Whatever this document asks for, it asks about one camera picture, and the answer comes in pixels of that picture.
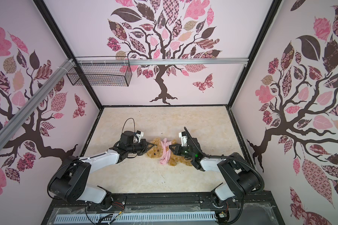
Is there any pink knitted bear sweater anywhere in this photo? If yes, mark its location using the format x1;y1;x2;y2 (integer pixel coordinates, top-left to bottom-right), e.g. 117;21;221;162
160;138;172;165

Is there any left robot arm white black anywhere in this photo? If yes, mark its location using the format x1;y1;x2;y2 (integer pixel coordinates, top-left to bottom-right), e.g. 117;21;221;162
47;131;155;204

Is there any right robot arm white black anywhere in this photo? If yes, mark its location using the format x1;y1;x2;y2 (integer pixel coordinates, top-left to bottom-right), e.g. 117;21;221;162
168;131;264;203

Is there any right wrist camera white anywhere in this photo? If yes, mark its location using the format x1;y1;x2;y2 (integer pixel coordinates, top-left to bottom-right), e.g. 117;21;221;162
178;131;188;147

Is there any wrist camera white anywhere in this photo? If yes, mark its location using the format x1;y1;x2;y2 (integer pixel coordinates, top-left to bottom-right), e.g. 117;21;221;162
178;131;188;147
134;130;144;143

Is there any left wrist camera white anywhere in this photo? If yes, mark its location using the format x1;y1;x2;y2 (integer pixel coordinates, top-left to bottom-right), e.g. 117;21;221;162
134;130;144;143

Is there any left camera black cable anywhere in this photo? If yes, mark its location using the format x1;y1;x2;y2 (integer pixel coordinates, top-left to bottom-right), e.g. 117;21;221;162
121;118;136;133

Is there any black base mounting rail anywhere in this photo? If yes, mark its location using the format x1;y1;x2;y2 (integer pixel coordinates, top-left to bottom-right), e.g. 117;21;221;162
49;191;274;212

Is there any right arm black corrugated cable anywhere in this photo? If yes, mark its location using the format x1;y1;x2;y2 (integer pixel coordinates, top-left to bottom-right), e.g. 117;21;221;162
183;126;266;192

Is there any white slotted cable duct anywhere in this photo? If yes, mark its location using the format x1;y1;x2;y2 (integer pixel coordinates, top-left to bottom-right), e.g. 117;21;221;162
52;211;217;225

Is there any black wire basket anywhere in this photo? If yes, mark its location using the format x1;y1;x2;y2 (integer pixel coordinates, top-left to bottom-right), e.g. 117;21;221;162
66;56;132;87

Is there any back aluminium rail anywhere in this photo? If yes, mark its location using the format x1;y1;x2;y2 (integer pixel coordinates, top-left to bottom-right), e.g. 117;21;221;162
77;58;249;66

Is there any aluminium rail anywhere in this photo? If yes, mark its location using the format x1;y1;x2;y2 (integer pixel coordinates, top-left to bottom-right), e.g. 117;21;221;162
77;58;249;66
0;59;75;151

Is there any left aluminium rail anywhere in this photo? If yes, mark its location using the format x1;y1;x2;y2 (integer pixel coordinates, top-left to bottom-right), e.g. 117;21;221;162
0;59;75;151

